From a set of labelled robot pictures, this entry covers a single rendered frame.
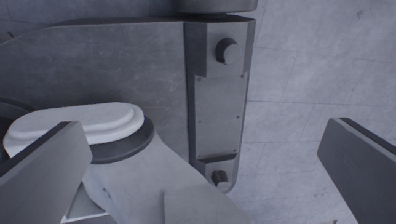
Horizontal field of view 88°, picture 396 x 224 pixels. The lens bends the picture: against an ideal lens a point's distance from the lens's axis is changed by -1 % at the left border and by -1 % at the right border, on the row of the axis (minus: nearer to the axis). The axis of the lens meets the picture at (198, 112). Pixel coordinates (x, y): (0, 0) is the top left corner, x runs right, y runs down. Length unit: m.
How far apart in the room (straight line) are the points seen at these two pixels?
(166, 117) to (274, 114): 0.47
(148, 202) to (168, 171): 0.05
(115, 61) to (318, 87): 0.72
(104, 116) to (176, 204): 0.19
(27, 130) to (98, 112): 0.10
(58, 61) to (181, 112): 0.27
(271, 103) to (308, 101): 0.16
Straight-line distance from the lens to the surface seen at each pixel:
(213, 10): 0.43
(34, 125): 0.40
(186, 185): 0.29
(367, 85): 1.08
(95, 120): 0.36
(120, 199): 0.30
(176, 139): 0.55
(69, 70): 0.49
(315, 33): 0.81
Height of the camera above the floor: 0.61
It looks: 58 degrees down
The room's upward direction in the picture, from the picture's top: 157 degrees clockwise
